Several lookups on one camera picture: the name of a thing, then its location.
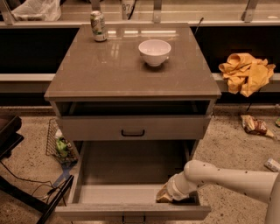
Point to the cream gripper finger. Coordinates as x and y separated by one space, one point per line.
163 196

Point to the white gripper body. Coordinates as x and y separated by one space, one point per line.
174 188

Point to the grey drawer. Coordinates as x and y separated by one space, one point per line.
119 181
134 127

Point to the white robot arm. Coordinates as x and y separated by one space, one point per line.
259 185

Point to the grey drawer cabinet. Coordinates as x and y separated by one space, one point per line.
111 78

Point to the small white box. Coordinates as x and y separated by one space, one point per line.
273 165

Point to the brown snack bag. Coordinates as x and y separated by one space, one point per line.
254 126

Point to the blue tape strip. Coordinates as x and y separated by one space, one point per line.
63 176

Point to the green snack bag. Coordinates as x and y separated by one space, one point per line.
61 147

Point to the yellow crumpled cloth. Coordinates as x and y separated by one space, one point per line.
245 74

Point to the white ceramic bowl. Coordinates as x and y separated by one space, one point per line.
154 51

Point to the black chair base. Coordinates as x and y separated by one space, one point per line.
29 169

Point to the green white soda can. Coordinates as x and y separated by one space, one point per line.
98 26

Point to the white plastic bag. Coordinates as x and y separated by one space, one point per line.
38 10

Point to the wire mesh basket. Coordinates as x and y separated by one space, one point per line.
53 134

